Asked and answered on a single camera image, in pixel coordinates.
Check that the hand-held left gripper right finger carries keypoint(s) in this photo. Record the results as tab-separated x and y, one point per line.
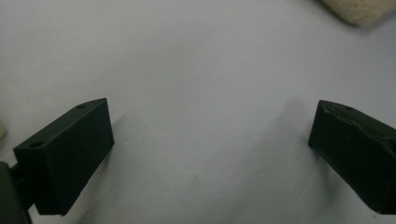
358	155

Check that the cream glove with orange fingers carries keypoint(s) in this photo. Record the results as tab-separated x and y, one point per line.
361	11

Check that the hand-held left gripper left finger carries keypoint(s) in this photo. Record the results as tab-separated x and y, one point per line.
62	161

